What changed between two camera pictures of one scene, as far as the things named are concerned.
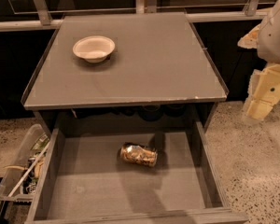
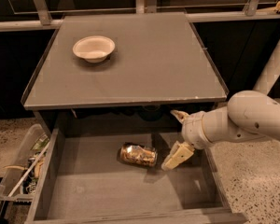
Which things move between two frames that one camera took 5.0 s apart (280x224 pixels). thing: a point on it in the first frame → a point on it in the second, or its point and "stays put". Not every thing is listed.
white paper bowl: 93,49 stays put
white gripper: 274,39 → 192,131
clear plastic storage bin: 20,180 stays put
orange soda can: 141,154 stays put
